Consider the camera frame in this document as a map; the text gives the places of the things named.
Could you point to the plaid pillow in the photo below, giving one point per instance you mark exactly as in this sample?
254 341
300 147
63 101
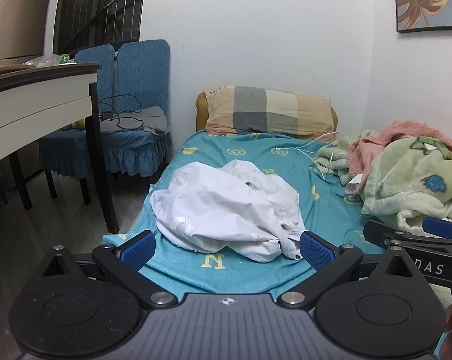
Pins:
267 110

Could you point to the green fleece blanket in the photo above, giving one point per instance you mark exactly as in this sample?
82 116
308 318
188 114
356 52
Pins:
406 172

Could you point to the dark window grille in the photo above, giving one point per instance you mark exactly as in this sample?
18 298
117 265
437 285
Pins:
91 7

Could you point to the brown refrigerator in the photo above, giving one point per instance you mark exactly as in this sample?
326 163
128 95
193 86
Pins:
19 18

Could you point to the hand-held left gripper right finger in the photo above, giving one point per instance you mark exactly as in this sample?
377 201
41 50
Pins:
316 251

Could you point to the white shirt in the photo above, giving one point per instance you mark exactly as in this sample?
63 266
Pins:
218 210

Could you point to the person's right hand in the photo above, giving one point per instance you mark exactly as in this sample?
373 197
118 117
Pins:
450 322

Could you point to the grey cloth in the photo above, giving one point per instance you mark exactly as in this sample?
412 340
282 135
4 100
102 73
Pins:
151 118

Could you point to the pink fleece blanket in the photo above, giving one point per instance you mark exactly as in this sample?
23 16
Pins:
402 129

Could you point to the clear plastic bag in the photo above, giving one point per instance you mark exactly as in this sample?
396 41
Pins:
46 60

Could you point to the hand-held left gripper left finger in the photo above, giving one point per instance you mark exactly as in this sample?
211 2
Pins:
138 249

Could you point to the yellow-green ball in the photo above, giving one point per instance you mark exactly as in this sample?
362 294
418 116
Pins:
79 123

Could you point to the white dark-legged table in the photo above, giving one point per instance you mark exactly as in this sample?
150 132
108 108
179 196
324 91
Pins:
31 101

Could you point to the teal printed bed sheet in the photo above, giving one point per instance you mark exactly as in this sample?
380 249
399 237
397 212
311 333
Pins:
248 150

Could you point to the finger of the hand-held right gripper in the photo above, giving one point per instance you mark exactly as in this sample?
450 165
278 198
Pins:
441 227
379 232

